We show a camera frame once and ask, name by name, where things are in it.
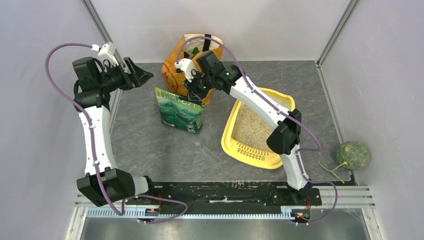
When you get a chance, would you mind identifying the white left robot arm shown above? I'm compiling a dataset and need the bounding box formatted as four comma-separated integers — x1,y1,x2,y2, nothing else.
72,57,157,207

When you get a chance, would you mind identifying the aluminium slotted rail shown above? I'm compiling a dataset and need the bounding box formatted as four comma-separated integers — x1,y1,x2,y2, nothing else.
86,204,312,220

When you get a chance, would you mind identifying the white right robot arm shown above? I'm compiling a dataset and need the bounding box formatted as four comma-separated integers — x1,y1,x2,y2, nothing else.
174,51,312,205

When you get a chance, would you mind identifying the orange paper shopping bag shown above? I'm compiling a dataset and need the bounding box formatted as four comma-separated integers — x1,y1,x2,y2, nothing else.
161,33,225,97

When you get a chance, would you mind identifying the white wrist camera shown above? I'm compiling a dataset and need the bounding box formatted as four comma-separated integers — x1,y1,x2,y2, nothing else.
91,41,120,67
174,58,196,83

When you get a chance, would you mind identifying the green cat litter bag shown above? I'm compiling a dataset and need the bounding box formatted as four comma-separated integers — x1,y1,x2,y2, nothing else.
154,87,206,134

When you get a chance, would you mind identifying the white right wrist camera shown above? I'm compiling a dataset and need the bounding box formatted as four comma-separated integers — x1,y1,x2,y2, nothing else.
174,58,196,83

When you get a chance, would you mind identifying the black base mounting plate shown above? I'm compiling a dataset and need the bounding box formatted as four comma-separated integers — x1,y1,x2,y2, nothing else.
125,177,323,216

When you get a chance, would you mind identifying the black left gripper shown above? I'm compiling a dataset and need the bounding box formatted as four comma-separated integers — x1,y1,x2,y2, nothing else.
97,56,153,93

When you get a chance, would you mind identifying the green netted melon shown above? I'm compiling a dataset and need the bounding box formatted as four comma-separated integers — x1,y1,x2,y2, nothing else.
317,141,371,184

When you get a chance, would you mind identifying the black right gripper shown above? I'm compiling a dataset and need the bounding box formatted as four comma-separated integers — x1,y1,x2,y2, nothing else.
182,69,215,101

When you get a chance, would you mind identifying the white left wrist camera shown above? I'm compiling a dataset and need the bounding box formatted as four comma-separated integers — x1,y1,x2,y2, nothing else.
91,41,120,67

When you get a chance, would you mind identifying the yellow litter box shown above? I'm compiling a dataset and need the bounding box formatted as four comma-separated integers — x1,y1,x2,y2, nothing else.
221,98,283,170

